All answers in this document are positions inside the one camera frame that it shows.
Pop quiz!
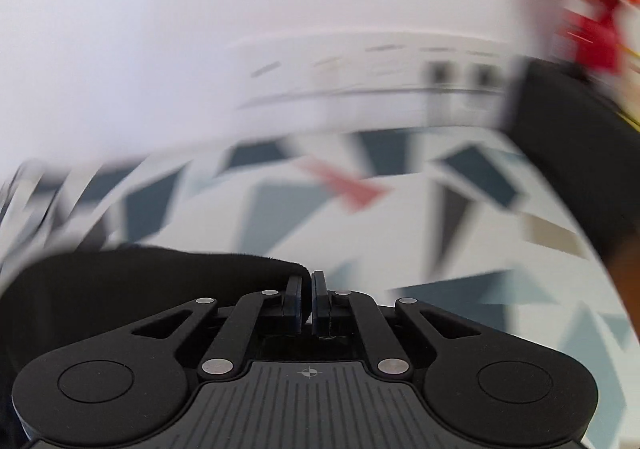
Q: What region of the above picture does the white power strip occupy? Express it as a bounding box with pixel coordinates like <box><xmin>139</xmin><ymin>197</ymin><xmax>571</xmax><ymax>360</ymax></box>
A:
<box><xmin>225</xmin><ymin>34</ymin><xmax>521</xmax><ymax>122</ymax></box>

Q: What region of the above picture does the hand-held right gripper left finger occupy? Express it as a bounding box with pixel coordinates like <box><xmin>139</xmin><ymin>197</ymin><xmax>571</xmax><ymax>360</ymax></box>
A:
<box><xmin>131</xmin><ymin>275</ymin><xmax>304</xmax><ymax>378</ymax></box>

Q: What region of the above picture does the black garment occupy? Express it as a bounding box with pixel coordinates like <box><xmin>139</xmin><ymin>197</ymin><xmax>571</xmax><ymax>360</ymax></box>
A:
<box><xmin>0</xmin><ymin>245</ymin><xmax>311</xmax><ymax>435</ymax></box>

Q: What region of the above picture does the red orange printed cloth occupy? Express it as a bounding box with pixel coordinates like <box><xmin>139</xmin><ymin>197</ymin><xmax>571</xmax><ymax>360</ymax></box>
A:
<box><xmin>525</xmin><ymin>0</ymin><xmax>640</xmax><ymax>130</ymax></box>

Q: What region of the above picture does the geometric patterned bed sheet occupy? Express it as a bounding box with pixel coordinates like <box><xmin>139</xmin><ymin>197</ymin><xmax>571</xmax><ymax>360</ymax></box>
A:
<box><xmin>0</xmin><ymin>126</ymin><xmax>633</xmax><ymax>435</ymax></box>

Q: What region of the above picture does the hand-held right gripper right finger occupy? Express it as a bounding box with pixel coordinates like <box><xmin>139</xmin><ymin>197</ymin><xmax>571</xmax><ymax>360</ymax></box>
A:
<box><xmin>311</xmin><ymin>271</ymin><xmax>484</xmax><ymax>377</ymax></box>

